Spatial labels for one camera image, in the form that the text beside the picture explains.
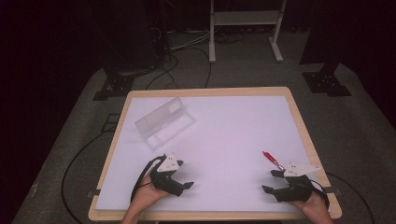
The clear plastic pencil case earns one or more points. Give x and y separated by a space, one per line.
165 124

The person's left hand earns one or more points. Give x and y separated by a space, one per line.
146 194

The white table mat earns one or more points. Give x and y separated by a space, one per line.
230 137

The black floor frame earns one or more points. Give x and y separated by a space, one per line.
111 123

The black stand base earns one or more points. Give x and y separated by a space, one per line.
115 85
327 82

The white metal stand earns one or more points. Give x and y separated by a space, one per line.
246 18

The black tape strip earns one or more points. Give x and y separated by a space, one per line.
335 190
93 193

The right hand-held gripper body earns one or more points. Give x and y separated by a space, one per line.
294 188

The red pen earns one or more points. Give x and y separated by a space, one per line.
272 159

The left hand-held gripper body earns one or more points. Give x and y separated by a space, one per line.
166 183

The person's right hand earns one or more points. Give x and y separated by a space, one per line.
314 203

